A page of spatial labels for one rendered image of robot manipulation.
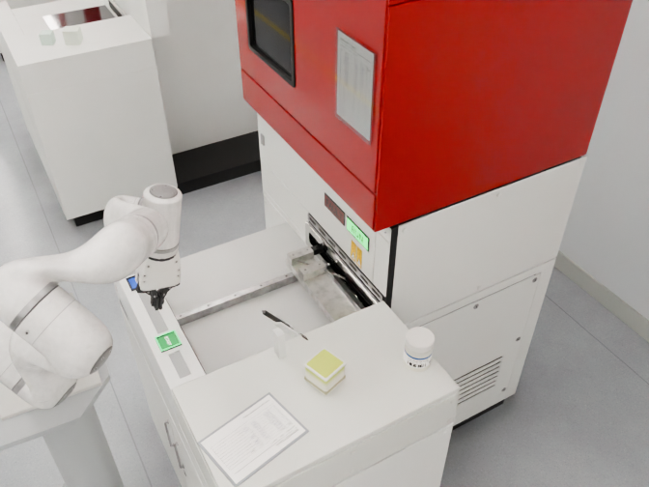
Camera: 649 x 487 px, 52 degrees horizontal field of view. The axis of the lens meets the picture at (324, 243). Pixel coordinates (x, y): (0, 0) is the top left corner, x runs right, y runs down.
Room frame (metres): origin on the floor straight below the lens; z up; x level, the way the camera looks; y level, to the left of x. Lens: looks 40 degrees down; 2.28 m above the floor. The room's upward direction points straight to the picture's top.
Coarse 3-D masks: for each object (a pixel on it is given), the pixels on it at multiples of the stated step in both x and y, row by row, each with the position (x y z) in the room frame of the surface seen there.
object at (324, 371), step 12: (324, 348) 1.07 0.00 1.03; (312, 360) 1.03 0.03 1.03; (324, 360) 1.03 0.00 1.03; (336, 360) 1.03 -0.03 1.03; (312, 372) 1.00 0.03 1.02; (324, 372) 1.00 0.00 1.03; (336, 372) 1.00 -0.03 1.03; (312, 384) 1.00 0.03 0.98; (324, 384) 0.98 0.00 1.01; (336, 384) 1.00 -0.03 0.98
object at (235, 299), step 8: (272, 280) 1.50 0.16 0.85; (280, 280) 1.50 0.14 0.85; (288, 280) 1.52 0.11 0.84; (296, 280) 1.53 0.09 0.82; (248, 288) 1.47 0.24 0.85; (256, 288) 1.47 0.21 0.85; (264, 288) 1.48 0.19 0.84; (272, 288) 1.49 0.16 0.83; (232, 296) 1.44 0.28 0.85; (240, 296) 1.44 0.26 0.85; (248, 296) 1.45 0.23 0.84; (256, 296) 1.46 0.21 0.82; (208, 304) 1.40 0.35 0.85; (216, 304) 1.40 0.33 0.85; (224, 304) 1.41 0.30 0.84; (232, 304) 1.42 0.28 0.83; (184, 312) 1.37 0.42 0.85; (192, 312) 1.37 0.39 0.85; (200, 312) 1.37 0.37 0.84; (208, 312) 1.38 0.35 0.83; (184, 320) 1.35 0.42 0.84; (192, 320) 1.36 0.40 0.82
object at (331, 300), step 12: (288, 264) 1.56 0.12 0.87; (300, 264) 1.55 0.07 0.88; (324, 276) 1.49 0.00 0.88; (312, 288) 1.44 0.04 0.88; (324, 288) 1.44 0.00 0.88; (336, 288) 1.44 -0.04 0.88; (324, 300) 1.39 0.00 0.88; (336, 300) 1.39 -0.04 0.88; (348, 300) 1.39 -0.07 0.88; (324, 312) 1.35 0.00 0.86; (336, 312) 1.34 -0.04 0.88; (348, 312) 1.34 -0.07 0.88
